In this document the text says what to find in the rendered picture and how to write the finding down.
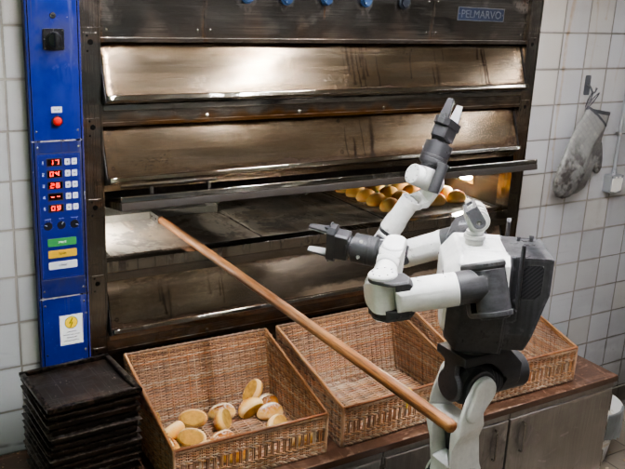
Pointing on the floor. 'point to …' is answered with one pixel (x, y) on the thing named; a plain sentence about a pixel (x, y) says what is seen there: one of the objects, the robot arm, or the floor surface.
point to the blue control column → (67, 79)
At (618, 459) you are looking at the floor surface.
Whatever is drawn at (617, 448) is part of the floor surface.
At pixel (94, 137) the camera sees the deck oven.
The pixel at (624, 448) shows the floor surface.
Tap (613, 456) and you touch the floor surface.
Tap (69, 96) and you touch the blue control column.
